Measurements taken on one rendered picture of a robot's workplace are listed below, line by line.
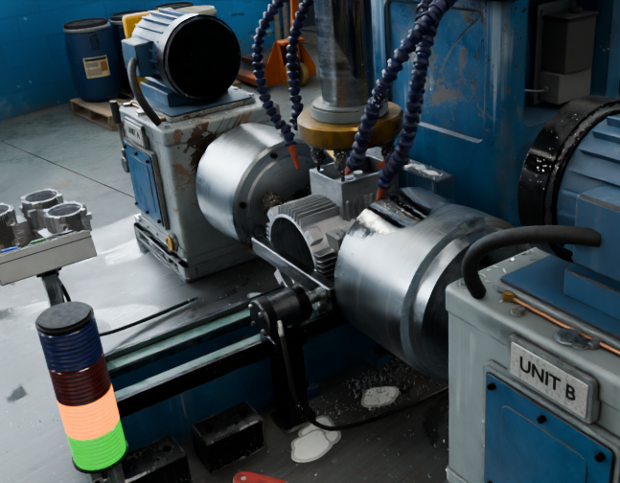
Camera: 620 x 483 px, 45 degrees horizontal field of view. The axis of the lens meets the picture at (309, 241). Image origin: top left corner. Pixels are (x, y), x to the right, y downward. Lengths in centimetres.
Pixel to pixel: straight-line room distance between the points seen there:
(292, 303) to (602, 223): 54
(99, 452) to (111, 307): 85
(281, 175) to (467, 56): 41
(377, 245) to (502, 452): 34
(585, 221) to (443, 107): 68
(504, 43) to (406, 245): 38
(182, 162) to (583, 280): 101
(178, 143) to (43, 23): 545
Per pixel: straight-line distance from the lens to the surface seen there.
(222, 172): 147
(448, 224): 105
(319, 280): 120
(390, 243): 107
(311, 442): 124
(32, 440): 139
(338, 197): 128
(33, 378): 155
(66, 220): 355
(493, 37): 127
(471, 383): 95
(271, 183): 143
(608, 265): 76
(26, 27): 697
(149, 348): 131
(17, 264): 138
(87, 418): 87
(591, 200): 75
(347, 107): 124
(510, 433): 91
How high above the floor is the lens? 160
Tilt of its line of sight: 26 degrees down
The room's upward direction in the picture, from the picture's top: 6 degrees counter-clockwise
